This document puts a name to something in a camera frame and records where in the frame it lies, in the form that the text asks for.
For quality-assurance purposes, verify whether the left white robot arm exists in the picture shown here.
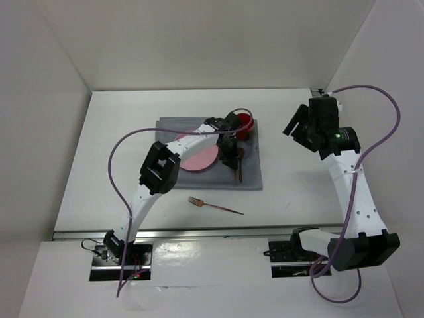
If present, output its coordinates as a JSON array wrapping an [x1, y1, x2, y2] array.
[[103, 112, 242, 264]]

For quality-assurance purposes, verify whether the purple cable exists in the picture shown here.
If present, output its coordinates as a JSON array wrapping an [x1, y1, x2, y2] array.
[[309, 85, 402, 304], [108, 107, 256, 299]]

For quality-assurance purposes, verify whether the front aluminium rail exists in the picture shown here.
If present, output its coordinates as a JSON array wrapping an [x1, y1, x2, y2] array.
[[52, 223, 364, 241]]

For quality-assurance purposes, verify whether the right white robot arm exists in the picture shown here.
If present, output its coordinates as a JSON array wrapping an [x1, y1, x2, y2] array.
[[283, 95, 400, 272]]

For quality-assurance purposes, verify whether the copper spoon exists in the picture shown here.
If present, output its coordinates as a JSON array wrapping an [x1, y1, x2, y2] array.
[[238, 148, 245, 182]]

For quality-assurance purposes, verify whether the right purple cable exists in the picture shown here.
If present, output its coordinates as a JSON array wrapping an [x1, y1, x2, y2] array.
[[309, 85, 402, 304]]

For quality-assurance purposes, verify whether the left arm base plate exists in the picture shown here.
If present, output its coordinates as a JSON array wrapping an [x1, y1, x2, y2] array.
[[81, 238, 153, 282]]

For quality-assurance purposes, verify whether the grey cloth placemat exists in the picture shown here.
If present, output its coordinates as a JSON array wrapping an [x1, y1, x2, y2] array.
[[155, 117, 263, 191]]

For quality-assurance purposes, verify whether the pink plate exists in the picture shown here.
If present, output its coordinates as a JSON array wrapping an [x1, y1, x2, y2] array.
[[180, 144, 219, 172]]

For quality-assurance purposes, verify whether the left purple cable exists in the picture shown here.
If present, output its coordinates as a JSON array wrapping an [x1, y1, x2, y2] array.
[[108, 107, 256, 299]]

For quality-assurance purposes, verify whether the copper fork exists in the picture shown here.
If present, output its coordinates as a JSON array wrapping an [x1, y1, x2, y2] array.
[[187, 197, 243, 215]]

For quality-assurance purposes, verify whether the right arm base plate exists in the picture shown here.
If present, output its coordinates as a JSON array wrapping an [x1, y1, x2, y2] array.
[[263, 240, 320, 278]]

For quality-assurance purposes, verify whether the red mug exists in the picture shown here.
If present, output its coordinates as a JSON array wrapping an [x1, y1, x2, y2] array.
[[236, 113, 254, 141]]

